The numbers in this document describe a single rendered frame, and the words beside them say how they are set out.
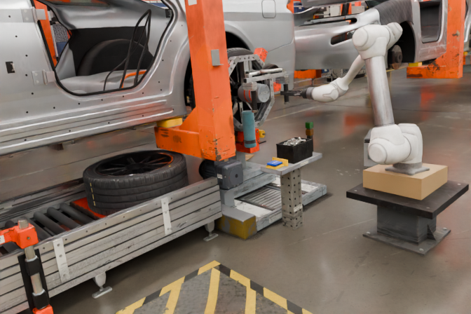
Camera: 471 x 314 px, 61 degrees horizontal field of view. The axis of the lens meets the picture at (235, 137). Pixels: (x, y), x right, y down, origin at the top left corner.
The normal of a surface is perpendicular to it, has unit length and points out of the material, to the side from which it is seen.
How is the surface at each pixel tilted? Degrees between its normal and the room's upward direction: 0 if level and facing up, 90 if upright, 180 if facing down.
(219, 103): 90
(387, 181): 90
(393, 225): 90
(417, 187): 90
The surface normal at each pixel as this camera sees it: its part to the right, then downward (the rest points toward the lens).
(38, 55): 0.69, 0.10
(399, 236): -0.74, 0.22
